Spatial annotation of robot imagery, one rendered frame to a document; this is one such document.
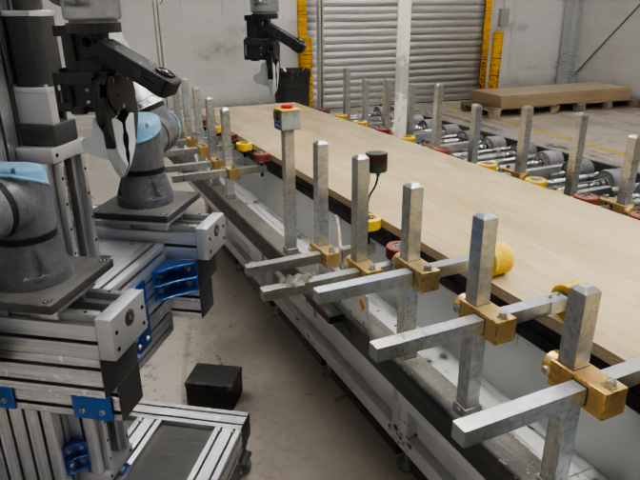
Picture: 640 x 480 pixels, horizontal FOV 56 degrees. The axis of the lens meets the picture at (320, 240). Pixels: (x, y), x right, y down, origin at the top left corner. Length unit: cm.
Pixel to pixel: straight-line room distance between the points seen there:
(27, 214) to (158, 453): 110
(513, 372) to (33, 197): 114
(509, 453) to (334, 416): 128
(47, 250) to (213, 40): 810
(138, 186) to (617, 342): 118
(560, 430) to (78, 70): 96
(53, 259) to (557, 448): 99
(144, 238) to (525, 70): 1023
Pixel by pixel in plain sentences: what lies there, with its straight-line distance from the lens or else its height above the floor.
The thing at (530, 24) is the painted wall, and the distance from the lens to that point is 1144.
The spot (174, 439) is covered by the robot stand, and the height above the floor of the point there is 21.
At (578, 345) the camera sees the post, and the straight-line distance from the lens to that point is 107.
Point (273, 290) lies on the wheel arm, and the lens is 154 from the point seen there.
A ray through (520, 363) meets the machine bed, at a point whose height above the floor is 73.
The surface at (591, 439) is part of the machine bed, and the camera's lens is 145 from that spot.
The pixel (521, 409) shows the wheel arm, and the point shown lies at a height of 96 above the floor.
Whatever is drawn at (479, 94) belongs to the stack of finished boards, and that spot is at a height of 27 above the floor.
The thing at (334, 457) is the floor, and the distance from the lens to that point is 232.
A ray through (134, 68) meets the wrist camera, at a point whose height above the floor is 146.
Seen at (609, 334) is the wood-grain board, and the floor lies 90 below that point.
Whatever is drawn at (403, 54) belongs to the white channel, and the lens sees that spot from 317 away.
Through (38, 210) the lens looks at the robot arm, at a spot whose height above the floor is 119.
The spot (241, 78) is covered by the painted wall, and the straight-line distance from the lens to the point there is 934.
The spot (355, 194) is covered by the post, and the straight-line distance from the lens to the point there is 160.
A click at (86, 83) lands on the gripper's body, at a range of 88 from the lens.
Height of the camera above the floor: 154
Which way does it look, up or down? 21 degrees down
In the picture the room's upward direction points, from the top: 1 degrees counter-clockwise
